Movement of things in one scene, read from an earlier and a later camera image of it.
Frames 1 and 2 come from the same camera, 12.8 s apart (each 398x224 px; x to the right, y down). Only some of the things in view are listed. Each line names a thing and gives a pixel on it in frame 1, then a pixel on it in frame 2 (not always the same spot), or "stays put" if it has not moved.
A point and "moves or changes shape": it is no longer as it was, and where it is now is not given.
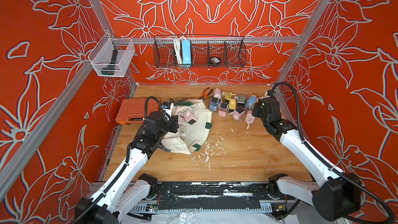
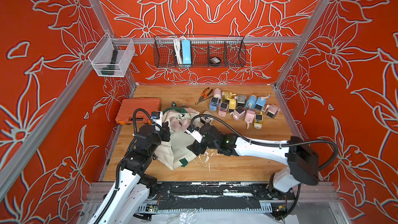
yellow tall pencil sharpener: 232,104 stays put
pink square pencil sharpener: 189,117 -> 185,123
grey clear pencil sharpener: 241,100 stays put
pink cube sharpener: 238,113 stays put
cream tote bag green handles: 189,138 moves or changes shape
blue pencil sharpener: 251,102 stays put
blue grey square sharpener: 214,102 stays put
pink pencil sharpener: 217,93 stays put
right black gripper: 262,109 -> 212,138
